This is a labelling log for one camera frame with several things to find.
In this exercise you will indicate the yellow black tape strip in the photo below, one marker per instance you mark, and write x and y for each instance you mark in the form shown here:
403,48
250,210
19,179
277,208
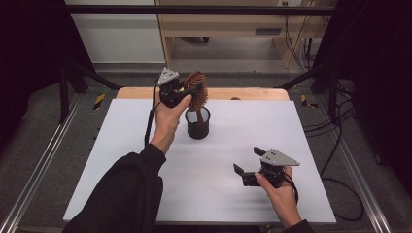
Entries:
306,102
99,101

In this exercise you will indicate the person's left hand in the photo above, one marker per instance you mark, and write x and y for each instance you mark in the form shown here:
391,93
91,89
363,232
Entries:
166,126

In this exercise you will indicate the wooden table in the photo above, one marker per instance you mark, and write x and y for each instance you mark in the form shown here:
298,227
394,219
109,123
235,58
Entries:
246,93

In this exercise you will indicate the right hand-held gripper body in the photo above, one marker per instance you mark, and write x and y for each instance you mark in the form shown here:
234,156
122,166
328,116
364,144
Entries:
277,159

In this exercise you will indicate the light wooden desk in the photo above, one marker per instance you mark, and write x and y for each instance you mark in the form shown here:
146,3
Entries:
223,22

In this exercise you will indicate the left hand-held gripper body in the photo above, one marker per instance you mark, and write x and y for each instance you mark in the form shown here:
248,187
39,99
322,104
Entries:
169,87

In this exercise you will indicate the black frame strut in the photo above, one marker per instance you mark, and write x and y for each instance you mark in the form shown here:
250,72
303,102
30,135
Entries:
97,77
307,76

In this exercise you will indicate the white cabinet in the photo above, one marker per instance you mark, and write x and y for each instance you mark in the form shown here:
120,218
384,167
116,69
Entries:
120,39

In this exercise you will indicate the aluminium rail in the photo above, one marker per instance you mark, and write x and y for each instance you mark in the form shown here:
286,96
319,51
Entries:
39,165
356,174

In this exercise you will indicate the white board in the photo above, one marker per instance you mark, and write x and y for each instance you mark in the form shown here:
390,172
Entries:
210,181

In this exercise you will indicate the black curtain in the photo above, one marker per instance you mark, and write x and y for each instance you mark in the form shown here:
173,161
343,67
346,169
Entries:
29,58
379,81

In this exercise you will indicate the person's right hand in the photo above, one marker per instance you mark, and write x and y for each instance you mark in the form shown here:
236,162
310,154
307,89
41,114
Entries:
283,200

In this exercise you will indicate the brown wooden hairbrush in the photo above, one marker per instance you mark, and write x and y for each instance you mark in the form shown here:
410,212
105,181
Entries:
199,100

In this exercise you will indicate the black mesh cup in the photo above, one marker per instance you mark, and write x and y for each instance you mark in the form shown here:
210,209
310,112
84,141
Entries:
197,131

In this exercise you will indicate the black frame crossbar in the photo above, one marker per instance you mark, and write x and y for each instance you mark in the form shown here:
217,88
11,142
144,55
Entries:
194,9

